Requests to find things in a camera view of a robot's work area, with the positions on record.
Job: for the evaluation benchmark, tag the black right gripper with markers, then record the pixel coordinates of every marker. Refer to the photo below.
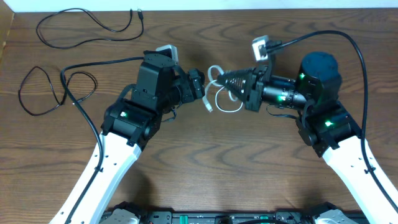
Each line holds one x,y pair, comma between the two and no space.
250,76

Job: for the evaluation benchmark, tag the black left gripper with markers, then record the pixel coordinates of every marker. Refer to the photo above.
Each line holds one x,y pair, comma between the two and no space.
188,95

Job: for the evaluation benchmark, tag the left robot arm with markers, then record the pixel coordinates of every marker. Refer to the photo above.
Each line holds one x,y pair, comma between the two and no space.
129,123

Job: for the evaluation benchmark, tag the cardboard side panel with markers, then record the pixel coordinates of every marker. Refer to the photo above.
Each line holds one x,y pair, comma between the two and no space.
6,19

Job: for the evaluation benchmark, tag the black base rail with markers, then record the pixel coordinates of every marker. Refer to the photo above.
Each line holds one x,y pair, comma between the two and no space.
323,213

